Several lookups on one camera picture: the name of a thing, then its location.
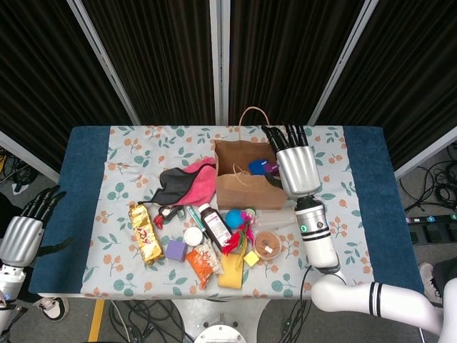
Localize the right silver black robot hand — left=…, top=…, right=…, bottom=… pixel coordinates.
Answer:
left=261, top=124, right=323, bottom=201

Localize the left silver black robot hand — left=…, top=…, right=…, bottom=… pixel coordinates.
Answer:
left=0, top=184, right=74, bottom=268

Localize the blue building block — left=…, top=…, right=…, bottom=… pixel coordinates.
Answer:
left=248, top=159, right=271, bottom=176

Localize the clear plastic straw bundle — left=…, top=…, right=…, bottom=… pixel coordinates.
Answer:
left=256, top=207, right=299, bottom=229

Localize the clear jar of rubber bands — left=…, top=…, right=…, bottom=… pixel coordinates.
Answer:
left=253, top=229, right=283, bottom=261

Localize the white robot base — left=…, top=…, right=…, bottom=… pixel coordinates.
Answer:
left=171, top=298, right=272, bottom=343

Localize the brown paper bag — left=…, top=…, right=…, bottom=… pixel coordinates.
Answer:
left=214, top=106, right=299, bottom=212

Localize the white black sneaker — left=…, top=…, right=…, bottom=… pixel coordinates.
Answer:
left=35, top=296, right=71, bottom=322

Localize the blue ball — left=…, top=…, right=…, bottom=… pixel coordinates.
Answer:
left=225, top=209, right=246, bottom=229

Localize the colourful feather shuttlecock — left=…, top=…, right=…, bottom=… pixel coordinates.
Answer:
left=221, top=209, right=258, bottom=259

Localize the blue table cover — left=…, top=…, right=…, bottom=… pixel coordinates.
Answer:
left=28, top=124, right=424, bottom=297

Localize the yellow foam cube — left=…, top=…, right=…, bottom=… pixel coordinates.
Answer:
left=243, top=249, right=261, bottom=268

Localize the brown medicine bottle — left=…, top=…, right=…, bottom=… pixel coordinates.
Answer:
left=198, top=202, right=235, bottom=252

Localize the pink towel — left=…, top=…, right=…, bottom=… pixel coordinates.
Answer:
left=180, top=156, right=218, bottom=207

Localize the green white tube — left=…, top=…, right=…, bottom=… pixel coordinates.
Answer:
left=186, top=204, right=209, bottom=240

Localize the dark ribbed partition panel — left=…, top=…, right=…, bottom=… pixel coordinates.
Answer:
left=214, top=0, right=365, bottom=126
left=308, top=0, right=457, bottom=179
left=67, top=0, right=229, bottom=126
left=0, top=0, right=140, bottom=183

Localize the yellow sponge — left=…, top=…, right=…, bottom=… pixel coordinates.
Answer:
left=217, top=252, right=246, bottom=289

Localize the small round staples jar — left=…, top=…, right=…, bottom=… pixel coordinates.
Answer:
left=183, top=227, right=204, bottom=247

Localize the black grey cloth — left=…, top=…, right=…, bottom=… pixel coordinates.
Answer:
left=138, top=167, right=206, bottom=207

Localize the gold biscuit package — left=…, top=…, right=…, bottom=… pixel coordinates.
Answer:
left=128, top=204, right=165, bottom=265

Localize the orange white snack packet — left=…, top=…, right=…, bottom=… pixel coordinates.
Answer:
left=185, top=239, right=224, bottom=290

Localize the black bottle with red cap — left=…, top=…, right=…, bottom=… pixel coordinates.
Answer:
left=154, top=205, right=179, bottom=230

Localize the black power strip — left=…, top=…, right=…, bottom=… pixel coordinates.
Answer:
left=405, top=213, right=457, bottom=226

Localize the purple foam cube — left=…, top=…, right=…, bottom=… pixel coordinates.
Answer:
left=164, top=239, right=189, bottom=263

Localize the floral print tablecloth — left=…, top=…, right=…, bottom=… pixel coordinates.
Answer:
left=80, top=124, right=378, bottom=299

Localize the dark grey trouser leg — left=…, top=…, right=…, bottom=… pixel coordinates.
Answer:
left=431, top=256, right=457, bottom=297

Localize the black floor cable tangle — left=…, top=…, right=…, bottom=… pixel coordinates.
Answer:
left=276, top=299, right=315, bottom=343
left=106, top=299, right=190, bottom=343
left=399, top=142, right=457, bottom=212
left=0, top=146, right=36, bottom=194

